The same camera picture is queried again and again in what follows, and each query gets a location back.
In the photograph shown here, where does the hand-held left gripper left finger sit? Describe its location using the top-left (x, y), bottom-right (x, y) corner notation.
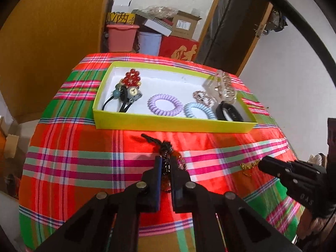
top-left (34, 155), bottom-right (162, 252)

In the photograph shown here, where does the white striped box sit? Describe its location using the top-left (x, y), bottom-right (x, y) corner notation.
top-left (133, 10), bottom-right (174, 37)

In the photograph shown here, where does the black wristband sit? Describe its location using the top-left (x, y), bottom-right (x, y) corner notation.
top-left (215, 101), bottom-right (244, 122)

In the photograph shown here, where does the person's right hand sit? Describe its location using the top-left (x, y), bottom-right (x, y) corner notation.
top-left (306, 214), bottom-right (330, 233)

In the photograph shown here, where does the rhinestone buckle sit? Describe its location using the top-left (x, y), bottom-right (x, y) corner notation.
top-left (193, 91), bottom-right (213, 108)

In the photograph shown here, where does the wooden cabinet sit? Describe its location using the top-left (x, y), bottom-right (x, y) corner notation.
top-left (0, 0), bottom-right (116, 124)

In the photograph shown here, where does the brown cardboard shipping box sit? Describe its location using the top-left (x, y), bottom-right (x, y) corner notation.
top-left (171, 11), bottom-right (202, 38)

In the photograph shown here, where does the black hair tie teal bead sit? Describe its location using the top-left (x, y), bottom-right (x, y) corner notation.
top-left (102, 83), bottom-right (125, 111)

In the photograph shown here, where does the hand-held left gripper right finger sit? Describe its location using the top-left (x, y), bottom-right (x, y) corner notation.
top-left (171, 156), bottom-right (303, 252)

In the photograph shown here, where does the dark door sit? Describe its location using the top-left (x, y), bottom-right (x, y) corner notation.
top-left (196, 0), bottom-right (273, 76)

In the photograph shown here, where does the gold chain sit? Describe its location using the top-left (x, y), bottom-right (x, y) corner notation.
top-left (240, 160), bottom-right (261, 176)

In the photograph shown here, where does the red bead bracelet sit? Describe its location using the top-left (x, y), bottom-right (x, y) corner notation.
top-left (120, 69), bottom-right (142, 88)

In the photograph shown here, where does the purple coil hair tie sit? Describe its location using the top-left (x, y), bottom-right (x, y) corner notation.
top-left (147, 94), bottom-right (183, 116)

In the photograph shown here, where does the lavender plastic bucket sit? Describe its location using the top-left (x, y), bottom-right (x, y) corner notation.
top-left (137, 31), bottom-right (163, 55)

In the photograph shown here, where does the wooden door frame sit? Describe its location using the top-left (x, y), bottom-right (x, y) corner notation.
top-left (197, 0), bottom-right (227, 58)

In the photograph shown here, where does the yellow round tin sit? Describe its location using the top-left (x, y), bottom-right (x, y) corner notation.
top-left (106, 12), bottom-right (136, 25)

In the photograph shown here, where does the black hair tie grey button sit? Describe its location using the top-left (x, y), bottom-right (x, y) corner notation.
top-left (119, 85), bottom-right (144, 113)

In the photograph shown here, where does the pink plastic bin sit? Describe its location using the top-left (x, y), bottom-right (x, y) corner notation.
top-left (106, 24), bottom-right (140, 53)

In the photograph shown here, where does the dark beaded bracelet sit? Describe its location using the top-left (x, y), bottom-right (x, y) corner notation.
top-left (141, 133), bottom-right (187, 193)

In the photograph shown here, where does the clear hair claw clip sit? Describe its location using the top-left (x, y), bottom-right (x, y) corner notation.
top-left (203, 70), bottom-right (238, 104)

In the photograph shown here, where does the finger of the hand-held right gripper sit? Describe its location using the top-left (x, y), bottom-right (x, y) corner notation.
top-left (264, 155), bottom-right (327, 176)
top-left (258, 160), bottom-right (297, 189)

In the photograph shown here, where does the plaid tablecloth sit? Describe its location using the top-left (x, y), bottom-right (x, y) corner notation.
top-left (18, 52), bottom-right (306, 252)

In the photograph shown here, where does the black cable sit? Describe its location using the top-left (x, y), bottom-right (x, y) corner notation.
top-left (238, 0), bottom-right (336, 71)

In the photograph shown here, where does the red gift box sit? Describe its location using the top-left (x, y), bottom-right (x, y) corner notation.
top-left (159, 35), bottom-right (200, 61)

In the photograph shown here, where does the clear plastic bag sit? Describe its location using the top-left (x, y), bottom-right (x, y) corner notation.
top-left (143, 5), bottom-right (179, 19)

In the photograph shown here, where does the blue coil hair tie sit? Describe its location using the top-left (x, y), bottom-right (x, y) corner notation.
top-left (183, 102), bottom-right (218, 121)

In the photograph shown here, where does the yellow-green cardboard box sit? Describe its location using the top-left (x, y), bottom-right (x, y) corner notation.
top-left (93, 61), bottom-right (258, 133)

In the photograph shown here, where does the small cardboard box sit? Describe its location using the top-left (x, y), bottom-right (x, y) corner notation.
top-left (0, 115), bottom-right (21, 158)

